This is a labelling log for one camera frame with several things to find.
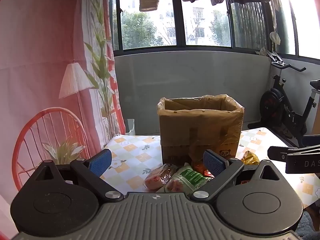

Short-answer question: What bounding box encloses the brown bread packet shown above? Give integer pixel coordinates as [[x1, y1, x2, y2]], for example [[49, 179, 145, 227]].
[[144, 163, 178, 193]]

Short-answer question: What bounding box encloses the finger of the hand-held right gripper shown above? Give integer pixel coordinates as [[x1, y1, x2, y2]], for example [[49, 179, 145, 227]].
[[301, 135, 320, 148], [267, 145, 320, 174]]

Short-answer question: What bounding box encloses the yellow snack packet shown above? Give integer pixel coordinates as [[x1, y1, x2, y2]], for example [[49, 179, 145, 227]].
[[241, 151, 260, 165]]

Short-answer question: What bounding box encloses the printed backdrop curtain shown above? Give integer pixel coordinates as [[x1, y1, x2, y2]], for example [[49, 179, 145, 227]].
[[0, 0, 126, 240]]

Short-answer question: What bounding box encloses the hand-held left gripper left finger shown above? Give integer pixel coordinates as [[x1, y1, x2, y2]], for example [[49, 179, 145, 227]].
[[31, 149, 124, 202]]

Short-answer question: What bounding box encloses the white cloth on pole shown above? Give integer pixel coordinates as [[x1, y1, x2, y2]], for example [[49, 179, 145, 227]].
[[269, 31, 281, 46]]

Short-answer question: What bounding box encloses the black exercise bike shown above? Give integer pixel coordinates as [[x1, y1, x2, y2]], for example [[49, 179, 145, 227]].
[[247, 50, 320, 148]]

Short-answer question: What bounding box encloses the cardboard box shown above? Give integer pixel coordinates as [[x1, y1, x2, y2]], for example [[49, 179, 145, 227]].
[[157, 94, 245, 165]]

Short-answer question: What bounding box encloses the grey fuzzy rug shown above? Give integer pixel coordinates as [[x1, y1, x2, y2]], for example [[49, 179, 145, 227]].
[[296, 209, 320, 240]]

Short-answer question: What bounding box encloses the green and white snack packet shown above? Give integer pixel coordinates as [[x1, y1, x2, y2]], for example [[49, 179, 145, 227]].
[[164, 163, 213, 193]]

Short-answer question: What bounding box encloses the checked floral tablecloth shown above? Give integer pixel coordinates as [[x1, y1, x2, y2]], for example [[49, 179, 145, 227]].
[[100, 127, 320, 208]]

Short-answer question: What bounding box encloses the orange-red snack packet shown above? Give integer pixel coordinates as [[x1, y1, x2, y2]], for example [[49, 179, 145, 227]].
[[191, 159, 213, 178]]

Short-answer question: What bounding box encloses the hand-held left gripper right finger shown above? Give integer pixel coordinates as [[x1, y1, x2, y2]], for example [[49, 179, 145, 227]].
[[189, 149, 284, 202]]

